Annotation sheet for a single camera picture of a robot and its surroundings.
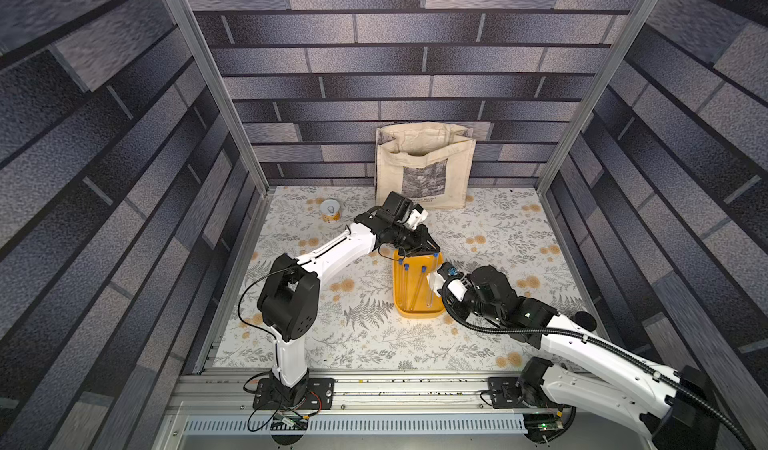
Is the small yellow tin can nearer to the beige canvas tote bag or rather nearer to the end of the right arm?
the beige canvas tote bag

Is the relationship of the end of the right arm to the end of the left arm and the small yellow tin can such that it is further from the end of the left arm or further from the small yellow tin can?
the small yellow tin can

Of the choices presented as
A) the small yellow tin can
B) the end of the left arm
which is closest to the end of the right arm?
the end of the left arm

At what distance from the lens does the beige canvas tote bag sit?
956 mm
